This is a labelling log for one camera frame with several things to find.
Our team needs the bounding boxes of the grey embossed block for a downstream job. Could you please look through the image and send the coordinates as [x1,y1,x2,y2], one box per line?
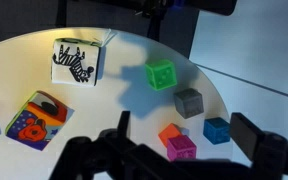
[173,87,205,120]

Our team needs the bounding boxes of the black stand pole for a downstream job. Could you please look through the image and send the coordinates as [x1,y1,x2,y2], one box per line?
[55,0,68,28]

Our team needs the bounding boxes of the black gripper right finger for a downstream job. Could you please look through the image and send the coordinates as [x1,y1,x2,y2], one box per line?
[229,112,288,180]

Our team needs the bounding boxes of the zebra print soft cube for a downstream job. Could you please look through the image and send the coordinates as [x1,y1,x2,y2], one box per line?
[50,28,113,88]

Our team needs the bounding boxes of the orange block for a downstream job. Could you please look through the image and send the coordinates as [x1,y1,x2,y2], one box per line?
[157,122,183,148]

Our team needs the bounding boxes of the pink embossed block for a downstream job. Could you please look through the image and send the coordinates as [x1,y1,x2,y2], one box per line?
[166,134,198,162]

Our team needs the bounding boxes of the blue embossed block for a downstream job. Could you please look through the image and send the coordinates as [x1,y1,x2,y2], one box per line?
[202,116,232,146]

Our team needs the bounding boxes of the colourful orange soft cube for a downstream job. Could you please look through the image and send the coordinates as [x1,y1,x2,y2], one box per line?
[4,90,76,152]

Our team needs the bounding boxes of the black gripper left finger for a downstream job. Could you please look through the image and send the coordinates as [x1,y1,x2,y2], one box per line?
[48,110,142,180]

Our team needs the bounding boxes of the green dotted block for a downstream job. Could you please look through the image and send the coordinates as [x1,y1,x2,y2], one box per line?
[144,58,178,92]

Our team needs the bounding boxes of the black camera tripod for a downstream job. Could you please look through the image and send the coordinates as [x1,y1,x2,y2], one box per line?
[133,0,170,43]

